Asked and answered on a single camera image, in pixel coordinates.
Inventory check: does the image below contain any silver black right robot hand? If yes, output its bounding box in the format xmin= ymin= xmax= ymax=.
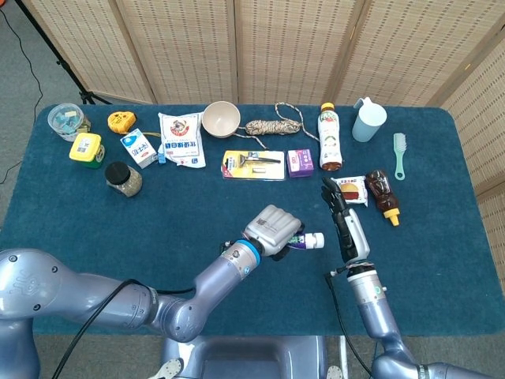
xmin=321 ymin=176 xmax=372 ymax=264

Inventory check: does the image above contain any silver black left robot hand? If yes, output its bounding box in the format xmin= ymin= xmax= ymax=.
xmin=241 ymin=204 xmax=307 ymax=261

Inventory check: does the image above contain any purple white toothpaste tube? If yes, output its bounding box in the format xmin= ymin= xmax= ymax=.
xmin=287 ymin=231 xmax=326 ymax=252

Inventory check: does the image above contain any drink bottle with yellow cap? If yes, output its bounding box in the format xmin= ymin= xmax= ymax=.
xmin=317 ymin=102 xmax=343 ymax=172

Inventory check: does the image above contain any cake snack packet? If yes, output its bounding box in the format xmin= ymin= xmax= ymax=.
xmin=331 ymin=175 xmax=369 ymax=208

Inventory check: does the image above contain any amber bear-shaped honey bottle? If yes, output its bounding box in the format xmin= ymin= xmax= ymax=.
xmin=365 ymin=169 xmax=401 ymax=227

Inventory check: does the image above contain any razor in blister pack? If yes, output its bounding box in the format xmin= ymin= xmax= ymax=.
xmin=220 ymin=149 xmax=286 ymax=182

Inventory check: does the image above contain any purple box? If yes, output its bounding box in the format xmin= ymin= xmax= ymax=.
xmin=286 ymin=148 xmax=316 ymax=179

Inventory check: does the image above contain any mint green brush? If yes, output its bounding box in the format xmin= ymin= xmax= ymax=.
xmin=392 ymin=132 xmax=407 ymax=182

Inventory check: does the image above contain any light blue pitcher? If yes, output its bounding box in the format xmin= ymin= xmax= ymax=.
xmin=351 ymin=96 xmax=388 ymax=143

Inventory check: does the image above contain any beige bowl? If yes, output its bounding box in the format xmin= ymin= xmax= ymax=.
xmin=201 ymin=100 xmax=241 ymax=139

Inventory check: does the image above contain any white table leg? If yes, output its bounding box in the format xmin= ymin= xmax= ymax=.
xmin=338 ymin=335 xmax=350 ymax=379

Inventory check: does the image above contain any white sugar bag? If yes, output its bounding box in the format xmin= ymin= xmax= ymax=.
xmin=157 ymin=111 xmax=208 ymax=169

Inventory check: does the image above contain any grey-blue robot torso base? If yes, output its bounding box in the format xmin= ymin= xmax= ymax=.
xmin=151 ymin=335 xmax=344 ymax=379

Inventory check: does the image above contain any blue felt table cover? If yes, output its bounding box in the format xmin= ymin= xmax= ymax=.
xmin=0 ymin=103 xmax=505 ymax=337

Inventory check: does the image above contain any blue white carton box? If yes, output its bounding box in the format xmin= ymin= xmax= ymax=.
xmin=119 ymin=128 xmax=158 ymax=170

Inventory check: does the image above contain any glass spice jar black lid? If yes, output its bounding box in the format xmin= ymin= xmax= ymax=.
xmin=104 ymin=160 xmax=144 ymax=198

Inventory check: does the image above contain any bamboo folding screen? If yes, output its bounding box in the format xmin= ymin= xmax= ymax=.
xmin=21 ymin=0 xmax=505 ymax=246

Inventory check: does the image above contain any yellow tape measure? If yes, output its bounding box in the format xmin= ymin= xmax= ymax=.
xmin=107 ymin=111 xmax=137 ymax=134

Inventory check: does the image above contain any green container with yellow lid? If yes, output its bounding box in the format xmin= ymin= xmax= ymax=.
xmin=69 ymin=132 xmax=107 ymax=170

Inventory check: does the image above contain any clear plastic tub with blocks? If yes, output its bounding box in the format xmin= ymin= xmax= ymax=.
xmin=47 ymin=103 xmax=90 ymax=142

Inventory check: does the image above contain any black tripod stand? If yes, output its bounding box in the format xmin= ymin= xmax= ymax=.
xmin=15 ymin=0 xmax=114 ymax=106

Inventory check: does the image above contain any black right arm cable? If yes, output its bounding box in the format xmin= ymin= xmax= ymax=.
xmin=323 ymin=268 xmax=374 ymax=376

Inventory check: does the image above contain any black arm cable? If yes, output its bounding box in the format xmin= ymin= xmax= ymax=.
xmin=323 ymin=268 xmax=374 ymax=376
xmin=50 ymin=278 xmax=196 ymax=379

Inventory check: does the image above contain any braided rope bundle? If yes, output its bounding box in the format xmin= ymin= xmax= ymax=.
xmin=232 ymin=101 xmax=321 ymax=151

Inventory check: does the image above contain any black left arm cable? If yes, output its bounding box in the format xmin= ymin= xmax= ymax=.
xmin=50 ymin=278 xmax=196 ymax=379

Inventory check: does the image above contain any black floor cable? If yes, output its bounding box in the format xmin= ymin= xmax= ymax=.
xmin=0 ymin=7 xmax=44 ymax=185

